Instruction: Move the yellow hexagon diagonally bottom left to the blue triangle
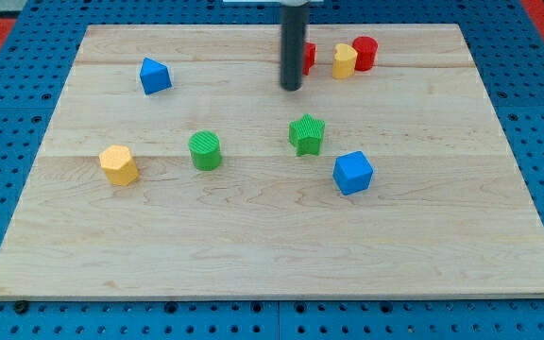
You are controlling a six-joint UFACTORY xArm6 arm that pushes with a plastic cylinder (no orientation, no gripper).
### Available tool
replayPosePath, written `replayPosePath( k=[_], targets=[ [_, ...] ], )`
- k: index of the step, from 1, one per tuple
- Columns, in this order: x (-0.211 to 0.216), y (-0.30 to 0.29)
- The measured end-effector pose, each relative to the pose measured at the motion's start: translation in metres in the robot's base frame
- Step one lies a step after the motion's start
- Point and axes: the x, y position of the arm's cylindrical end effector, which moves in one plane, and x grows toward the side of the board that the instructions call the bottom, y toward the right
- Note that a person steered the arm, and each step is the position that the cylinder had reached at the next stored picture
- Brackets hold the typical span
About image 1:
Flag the blue triangle block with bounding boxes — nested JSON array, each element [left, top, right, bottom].
[[139, 58, 173, 95]]

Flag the yellow hexagon block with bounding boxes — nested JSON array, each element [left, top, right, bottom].
[[98, 144, 139, 186]]

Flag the green star block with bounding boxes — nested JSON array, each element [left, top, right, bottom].
[[289, 113, 326, 157]]

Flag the green cylinder block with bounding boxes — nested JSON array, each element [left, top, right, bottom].
[[188, 130, 222, 171]]

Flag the blue cube block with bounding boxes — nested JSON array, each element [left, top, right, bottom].
[[332, 151, 374, 196]]

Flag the light wooden board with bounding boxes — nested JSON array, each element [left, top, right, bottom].
[[0, 24, 544, 301]]

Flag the red block behind rod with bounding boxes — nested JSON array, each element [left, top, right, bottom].
[[302, 42, 316, 76]]

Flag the yellow heart block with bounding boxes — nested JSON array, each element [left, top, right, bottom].
[[331, 43, 358, 79]]

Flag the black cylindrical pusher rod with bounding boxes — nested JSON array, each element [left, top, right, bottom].
[[280, 0, 310, 92]]

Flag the red cylinder block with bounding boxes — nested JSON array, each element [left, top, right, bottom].
[[352, 36, 379, 71]]

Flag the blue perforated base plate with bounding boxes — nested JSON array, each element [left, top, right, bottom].
[[0, 1, 544, 339]]

